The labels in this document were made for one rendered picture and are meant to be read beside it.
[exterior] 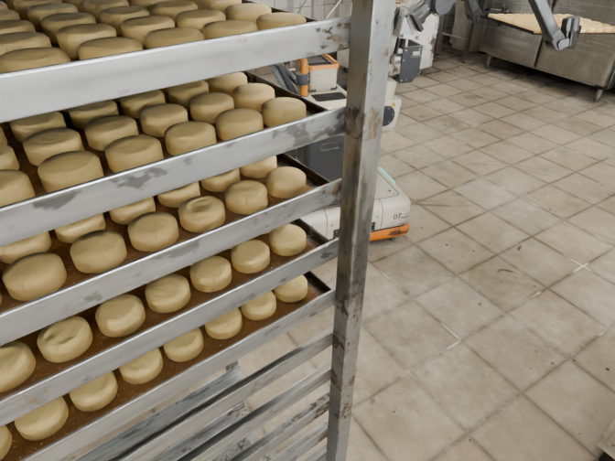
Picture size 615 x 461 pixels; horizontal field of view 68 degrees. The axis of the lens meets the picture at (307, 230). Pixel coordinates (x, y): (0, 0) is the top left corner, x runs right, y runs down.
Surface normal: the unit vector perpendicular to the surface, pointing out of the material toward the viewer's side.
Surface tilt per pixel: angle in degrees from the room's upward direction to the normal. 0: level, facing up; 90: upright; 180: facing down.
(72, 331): 0
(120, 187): 90
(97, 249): 0
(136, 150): 0
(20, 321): 90
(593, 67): 90
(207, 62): 90
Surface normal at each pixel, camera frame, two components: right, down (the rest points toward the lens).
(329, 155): 0.32, 0.56
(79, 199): 0.61, 0.47
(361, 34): -0.80, 0.36
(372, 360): 0.00, -0.81
